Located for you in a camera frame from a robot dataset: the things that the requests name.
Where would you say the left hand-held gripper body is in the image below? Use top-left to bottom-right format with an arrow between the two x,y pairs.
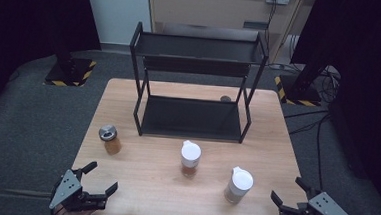
49,168 -> 110,215

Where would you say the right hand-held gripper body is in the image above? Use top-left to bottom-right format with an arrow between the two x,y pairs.
278,188 -> 361,215

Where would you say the silver-lid glass spice jar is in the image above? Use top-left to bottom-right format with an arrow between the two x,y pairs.
96,123 -> 124,156

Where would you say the white-lid jar with brown spice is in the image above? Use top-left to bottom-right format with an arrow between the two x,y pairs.
178,139 -> 203,179

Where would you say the black metal two-tier rack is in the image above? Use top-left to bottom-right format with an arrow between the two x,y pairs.
124,21 -> 271,146

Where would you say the white-lid jar with pale contents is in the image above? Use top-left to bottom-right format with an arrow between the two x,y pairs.
223,165 -> 256,206

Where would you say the stand base with striped tape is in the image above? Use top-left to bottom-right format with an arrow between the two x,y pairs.
273,74 -> 324,107
43,56 -> 98,89

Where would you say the black curtain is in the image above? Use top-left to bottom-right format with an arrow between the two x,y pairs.
0,0 -> 105,130
282,0 -> 381,208

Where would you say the beige wooden cabinet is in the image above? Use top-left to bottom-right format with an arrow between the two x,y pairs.
143,0 -> 307,66

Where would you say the black floor cable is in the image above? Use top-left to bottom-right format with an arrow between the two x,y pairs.
285,112 -> 332,192
283,107 -> 331,122

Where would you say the tangle of floor cables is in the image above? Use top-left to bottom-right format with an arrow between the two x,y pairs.
317,66 -> 343,105

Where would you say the grey cabinet handle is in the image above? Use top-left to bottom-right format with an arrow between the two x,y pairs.
242,21 -> 269,31

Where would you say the black socket cable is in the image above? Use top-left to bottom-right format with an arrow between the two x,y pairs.
263,1 -> 277,48

